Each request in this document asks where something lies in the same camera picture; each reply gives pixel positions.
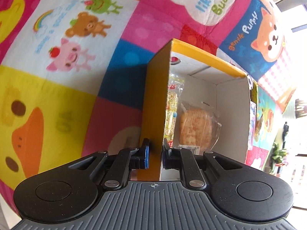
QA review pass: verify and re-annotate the yellow cardboard box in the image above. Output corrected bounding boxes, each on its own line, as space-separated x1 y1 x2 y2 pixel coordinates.
137 39 253 181

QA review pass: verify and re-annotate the wrapped round biscuit pack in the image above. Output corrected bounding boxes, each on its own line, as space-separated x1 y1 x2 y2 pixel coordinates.
174 101 222 155

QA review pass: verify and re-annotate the sesame snack packet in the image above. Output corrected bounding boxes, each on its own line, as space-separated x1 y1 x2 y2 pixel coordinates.
164 73 185 147

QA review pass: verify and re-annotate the potted green plant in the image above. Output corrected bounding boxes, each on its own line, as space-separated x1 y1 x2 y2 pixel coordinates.
270 143 288 174

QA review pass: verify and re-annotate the colourful cartoon patchwork blanket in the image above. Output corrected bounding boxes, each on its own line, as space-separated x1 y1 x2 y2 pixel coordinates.
1 0 295 210

